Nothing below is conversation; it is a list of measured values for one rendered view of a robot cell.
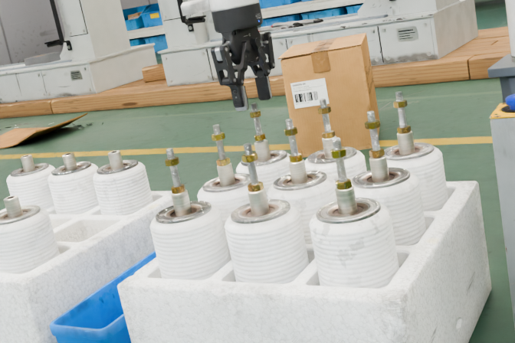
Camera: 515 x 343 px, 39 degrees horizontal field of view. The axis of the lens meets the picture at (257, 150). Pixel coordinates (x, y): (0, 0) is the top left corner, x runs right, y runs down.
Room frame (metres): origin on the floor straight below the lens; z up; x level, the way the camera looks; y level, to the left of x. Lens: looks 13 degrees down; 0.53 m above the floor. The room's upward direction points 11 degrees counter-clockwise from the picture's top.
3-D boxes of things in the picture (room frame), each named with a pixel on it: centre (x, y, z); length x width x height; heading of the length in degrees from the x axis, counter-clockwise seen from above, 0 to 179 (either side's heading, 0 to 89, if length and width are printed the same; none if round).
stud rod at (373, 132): (0.91, -0.15, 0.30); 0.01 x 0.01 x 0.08
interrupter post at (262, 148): (1.13, -0.01, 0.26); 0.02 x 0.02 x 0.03
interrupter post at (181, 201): (0.93, 0.11, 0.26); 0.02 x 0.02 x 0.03
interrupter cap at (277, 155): (1.13, -0.01, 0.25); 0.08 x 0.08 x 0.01
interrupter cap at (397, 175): (0.91, -0.15, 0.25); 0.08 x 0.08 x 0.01
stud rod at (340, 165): (0.80, -0.09, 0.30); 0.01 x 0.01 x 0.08
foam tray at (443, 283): (0.97, -0.05, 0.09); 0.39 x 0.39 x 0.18; 59
